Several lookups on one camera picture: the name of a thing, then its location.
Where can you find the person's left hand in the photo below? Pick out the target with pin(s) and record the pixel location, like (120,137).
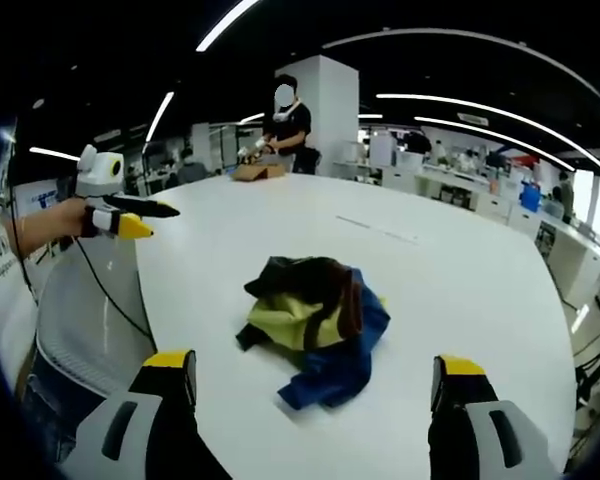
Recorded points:
(72,216)

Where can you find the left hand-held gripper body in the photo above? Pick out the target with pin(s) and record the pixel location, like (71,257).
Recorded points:
(99,172)

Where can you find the long ceiling light strip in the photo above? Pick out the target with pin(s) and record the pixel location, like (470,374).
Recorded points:
(485,131)
(485,107)
(227,24)
(54,153)
(159,116)

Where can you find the blue yellow black garment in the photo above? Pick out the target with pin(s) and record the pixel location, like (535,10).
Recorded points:
(320,325)

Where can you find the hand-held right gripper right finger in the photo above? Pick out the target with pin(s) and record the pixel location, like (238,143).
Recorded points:
(480,405)

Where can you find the brown cardboard box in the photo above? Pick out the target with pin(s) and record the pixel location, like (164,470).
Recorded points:
(257,172)

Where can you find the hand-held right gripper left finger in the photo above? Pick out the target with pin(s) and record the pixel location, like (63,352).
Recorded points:
(145,400)

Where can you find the blue storage box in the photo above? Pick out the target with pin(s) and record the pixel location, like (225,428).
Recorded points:
(530,196)

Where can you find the person's blue jeans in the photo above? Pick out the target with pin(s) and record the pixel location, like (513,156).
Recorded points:
(50,400)

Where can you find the white cabinet row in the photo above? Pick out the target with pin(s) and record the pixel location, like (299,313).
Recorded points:
(505,205)

